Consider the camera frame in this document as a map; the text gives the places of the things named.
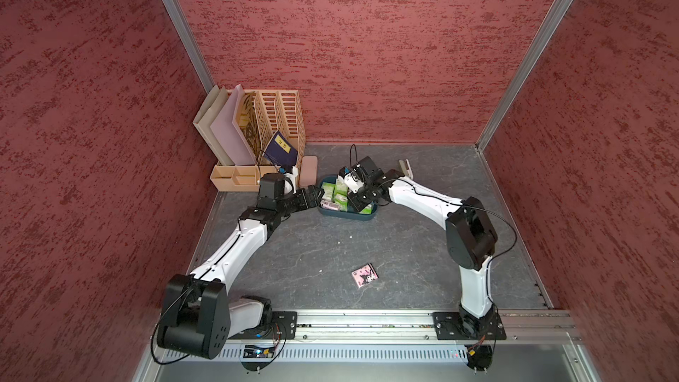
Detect green tissue pack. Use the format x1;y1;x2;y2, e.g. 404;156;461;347
333;194;348;212
333;176;348;196
321;182;335;202

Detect pink tissue pack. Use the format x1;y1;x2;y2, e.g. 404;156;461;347
351;264;378;288
320;200;341;212

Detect teal plastic storage box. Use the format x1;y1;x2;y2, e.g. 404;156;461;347
318;176;378;221

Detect pink tissue pack bottom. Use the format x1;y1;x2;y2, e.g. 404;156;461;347
351;264;378;288

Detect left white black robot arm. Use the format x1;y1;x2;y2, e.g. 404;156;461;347
150;186;324;359

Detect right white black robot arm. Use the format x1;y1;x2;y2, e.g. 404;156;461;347
346;172;499;338

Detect pink pencil case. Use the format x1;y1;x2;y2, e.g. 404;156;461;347
299;156;318;189

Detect beige stapler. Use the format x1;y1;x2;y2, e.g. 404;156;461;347
399;159;414;180

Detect dark blue booklet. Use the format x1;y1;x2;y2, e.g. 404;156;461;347
263;131;298;166

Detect lilac folder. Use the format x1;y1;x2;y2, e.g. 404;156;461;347
211;85;256;166

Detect gold patterned book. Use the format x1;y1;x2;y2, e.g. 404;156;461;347
237;91;261;162

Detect beige folder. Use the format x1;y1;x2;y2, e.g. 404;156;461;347
193;85;233;166

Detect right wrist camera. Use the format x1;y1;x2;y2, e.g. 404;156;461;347
339;157;384;193

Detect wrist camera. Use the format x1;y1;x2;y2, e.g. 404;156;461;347
339;157;384;193
256;166;299;210

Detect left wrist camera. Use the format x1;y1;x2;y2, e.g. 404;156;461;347
256;166;299;210

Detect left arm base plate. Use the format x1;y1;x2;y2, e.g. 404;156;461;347
229;311;298;341

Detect aluminium front rail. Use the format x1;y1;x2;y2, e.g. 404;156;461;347
150;307;582;345

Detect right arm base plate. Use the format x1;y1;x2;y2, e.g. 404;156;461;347
431;309;507;341

